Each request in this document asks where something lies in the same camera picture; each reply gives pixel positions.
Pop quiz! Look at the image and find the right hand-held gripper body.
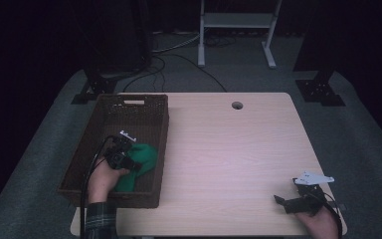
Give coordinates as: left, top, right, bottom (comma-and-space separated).
283, 170, 335, 215

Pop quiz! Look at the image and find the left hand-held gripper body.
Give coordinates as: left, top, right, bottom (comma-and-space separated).
103, 129, 137, 171

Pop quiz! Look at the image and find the green printed t-shirt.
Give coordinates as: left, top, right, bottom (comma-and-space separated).
113, 142, 159, 193

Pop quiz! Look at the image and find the brown wicker basket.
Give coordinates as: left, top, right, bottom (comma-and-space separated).
57, 93, 170, 209

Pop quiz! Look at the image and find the grey tape strip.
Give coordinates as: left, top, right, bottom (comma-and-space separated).
324, 200, 347, 212

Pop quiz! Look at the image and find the black metal stand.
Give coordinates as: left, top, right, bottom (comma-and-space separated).
292, 0, 346, 108
71, 0, 153, 106

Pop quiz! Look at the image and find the white metal stand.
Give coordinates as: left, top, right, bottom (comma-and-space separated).
197, 0, 284, 70

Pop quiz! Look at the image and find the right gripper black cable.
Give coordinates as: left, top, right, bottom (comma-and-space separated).
321, 191, 343, 239

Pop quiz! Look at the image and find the black floor cable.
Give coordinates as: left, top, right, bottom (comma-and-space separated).
122, 54, 228, 94

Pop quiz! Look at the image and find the white floor cable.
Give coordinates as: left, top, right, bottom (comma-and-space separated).
152, 33, 202, 54

